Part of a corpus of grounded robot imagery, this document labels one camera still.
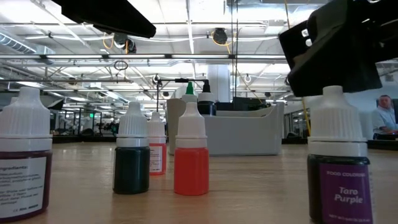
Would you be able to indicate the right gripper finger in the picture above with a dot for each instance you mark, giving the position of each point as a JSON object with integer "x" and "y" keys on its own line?
{"x": 357, "y": 74}
{"x": 311, "y": 77}

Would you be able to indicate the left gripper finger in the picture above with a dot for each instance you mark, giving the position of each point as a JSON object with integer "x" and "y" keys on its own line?
{"x": 109, "y": 15}

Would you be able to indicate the small purple food coloring bottle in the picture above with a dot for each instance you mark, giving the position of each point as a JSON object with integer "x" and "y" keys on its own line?
{"x": 339, "y": 124}

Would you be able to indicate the grey plastic bin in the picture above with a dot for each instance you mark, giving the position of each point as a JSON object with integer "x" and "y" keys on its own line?
{"x": 242, "y": 137}

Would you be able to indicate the large black food coloring bottle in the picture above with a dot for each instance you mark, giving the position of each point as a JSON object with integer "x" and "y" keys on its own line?
{"x": 206, "y": 87}

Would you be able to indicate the large green food coloring bottle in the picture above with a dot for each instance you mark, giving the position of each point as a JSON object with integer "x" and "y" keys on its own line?
{"x": 189, "y": 88}

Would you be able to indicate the small red food coloring bottle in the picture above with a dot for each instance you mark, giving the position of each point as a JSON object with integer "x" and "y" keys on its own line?
{"x": 157, "y": 130}

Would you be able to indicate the small orange food coloring bottle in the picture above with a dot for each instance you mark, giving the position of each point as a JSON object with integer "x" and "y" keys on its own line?
{"x": 191, "y": 171}

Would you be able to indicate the small dark red coloring bottle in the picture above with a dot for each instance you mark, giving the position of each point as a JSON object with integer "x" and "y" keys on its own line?
{"x": 26, "y": 118}

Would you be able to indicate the small dark green coloring bottle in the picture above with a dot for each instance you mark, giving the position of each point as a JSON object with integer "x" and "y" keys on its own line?
{"x": 131, "y": 171}

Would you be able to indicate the person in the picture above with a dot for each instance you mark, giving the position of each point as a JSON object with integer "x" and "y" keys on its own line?
{"x": 384, "y": 118}

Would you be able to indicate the black perforated computer case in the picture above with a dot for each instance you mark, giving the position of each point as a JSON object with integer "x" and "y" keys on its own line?
{"x": 245, "y": 104}

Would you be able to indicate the white cylindrical lamp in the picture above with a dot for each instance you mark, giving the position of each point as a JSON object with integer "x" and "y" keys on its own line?
{"x": 180, "y": 94}

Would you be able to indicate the black aluminium table frame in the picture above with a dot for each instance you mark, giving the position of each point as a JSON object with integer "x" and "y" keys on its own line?
{"x": 292, "y": 141}

